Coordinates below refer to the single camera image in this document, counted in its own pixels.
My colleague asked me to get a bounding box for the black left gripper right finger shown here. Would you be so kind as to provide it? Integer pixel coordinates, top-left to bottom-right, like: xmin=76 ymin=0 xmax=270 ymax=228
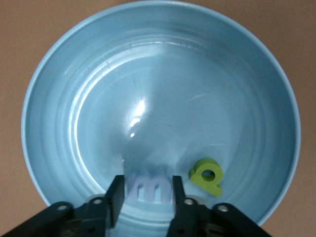
xmin=167 ymin=175 xmax=272 ymax=237

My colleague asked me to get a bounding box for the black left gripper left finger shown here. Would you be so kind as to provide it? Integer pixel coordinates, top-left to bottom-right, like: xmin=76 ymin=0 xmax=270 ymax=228
xmin=0 ymin=174 xmax=127 ymax=237

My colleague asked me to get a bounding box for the blue plate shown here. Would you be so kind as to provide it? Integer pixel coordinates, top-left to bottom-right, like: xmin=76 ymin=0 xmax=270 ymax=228
xmin=21 ymin=0 xmax=302 ymax=227

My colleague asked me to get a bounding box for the light blue foam letter m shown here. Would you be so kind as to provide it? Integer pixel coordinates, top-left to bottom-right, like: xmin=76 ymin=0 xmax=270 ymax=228
xmin=124 ymin=170 xmax=173 ymax=204

